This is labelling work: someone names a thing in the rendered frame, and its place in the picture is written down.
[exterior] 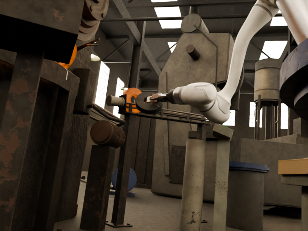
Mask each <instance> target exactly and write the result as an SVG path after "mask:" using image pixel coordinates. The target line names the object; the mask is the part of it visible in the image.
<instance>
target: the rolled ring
mask: <svg viewBox="0 0 308 231"><path fill-rule="evenodd" d="M76 54H77V46H76V45H75V47H74V50H73V53H72V56H71V60H70V64H65V63H61V62H59V64H60V65H62V66H63V67H64V68H66V69H68V68H69V67H70V65H71V64H72V63H73V61H74V60H75V57H76Z"/></svg>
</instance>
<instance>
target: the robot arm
mask: <svg viewBox="0 0 308 231"><path fill-rule="evenodd" d="M279 11H280V12H281V14H282V16H283V18H284V19H285V21H286V23H287V25H288V27H289V29H290V31H291V33H292V35H293V37H294V39H295V41H296V43H297V45H299V44H300V43H301V42H303V41H304V40H306V39H307V38H308V0H257V2H256V3H255V5H254V6H253V8H252V9H251V11H250V13H249V15H248V17H247V18H246V20H245V22H244V24H243V25H242V27H241V29H240V31H239V33H238V35H237V37H236V40H235V44H234V48H233V52H232V58H231V65H230V70H229V76H228V80H227V83H226V85H225V87H224V88H223V89H222V90H221V91H219V92H217V90H216V88H215V86H214V85H213V84H210V83H206V82H198V83H192V84H189V85H187V86H183V87H177V88H176V89H172V90H170V91H169V92H168V93H163V94H162V93H161V92H159V93H156V94H153V95H152V96H150V97H147V102H148V103H150V102H157V103H159V102H170V103H172V104H178V105H190V106H191V107H194V108H196V109H197V110H199V111H200V112H201V114H202V115H203V116H204V117H206V118H207V119H208V120H210V121H212V122H214V123H216V124H223V123H225V122H227V121H228V120H229V118H230V106H231V98H232V96H233V94H234V93H235V91H236V88H237V86H238V83H239V79H240V75H241V72H242V66H243V63H244V59H245V54H246V51H247V47H248V44H249V42H250V40H251V38H252V37H253V35H254V34H255V33H256V32H257V31H258V30H259V29H261V28H262V27H263V26H264V25H265V24H266V23H268V22H269V21H270V20H271V19H272V18H273V17H274V16H275V15H276V14H277V13H278V12H279Z"/></svg>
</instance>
